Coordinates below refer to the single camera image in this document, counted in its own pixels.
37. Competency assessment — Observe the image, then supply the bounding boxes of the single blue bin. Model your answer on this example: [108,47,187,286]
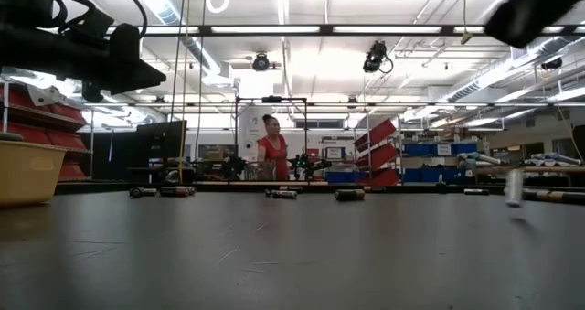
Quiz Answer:
[324,170,367,185]

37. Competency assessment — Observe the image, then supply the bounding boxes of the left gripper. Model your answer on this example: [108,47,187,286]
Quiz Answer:
[45,26,168,103]

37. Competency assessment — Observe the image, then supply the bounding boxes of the blue bins with white label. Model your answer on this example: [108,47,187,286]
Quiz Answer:
[401,141,479,158]

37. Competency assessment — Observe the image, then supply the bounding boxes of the black computer monitor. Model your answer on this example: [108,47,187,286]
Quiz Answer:
[135,120,187,170]

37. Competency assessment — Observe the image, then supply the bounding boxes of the white cable loop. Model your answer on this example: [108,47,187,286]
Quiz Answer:
[205,0,230,15]

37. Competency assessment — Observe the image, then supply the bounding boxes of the long row of blue bins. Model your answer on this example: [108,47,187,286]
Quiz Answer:
[401,166,468,185]

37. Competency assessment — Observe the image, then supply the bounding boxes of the black hanging camera with cable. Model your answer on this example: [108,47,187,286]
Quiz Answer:
[363,39,395,75]

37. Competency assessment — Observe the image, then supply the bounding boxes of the grey material roll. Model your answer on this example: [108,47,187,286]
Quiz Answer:
[456,151,503,167]
[525,152,584,167]

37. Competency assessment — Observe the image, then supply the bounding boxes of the wire mesh basket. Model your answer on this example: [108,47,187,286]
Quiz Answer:
[244,161,277,182]

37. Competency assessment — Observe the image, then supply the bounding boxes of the hanging cable with tan hook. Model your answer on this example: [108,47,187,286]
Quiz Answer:
[460,0,473,46]

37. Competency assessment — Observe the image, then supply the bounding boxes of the white round pillar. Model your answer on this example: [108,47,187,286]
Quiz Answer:
[237,104,274,169]

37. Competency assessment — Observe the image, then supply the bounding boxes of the white framed sign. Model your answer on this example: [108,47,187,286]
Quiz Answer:
[324,145,347,161]

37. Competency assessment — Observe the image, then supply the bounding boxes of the person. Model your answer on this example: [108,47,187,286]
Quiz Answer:
[257,113,292,182]

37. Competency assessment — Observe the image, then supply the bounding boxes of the yellow plastic bin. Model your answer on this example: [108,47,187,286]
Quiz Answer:
[0,139,68,207]

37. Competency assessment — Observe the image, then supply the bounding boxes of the wooden workbench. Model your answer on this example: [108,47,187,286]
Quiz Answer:
[474,165,585,175]

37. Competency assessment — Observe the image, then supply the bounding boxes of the red bin shelving unit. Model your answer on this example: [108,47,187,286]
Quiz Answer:
[0,81,92,182]

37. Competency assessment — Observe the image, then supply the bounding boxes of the slanted red bin rack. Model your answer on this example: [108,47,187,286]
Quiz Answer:
[354,117,401,187]

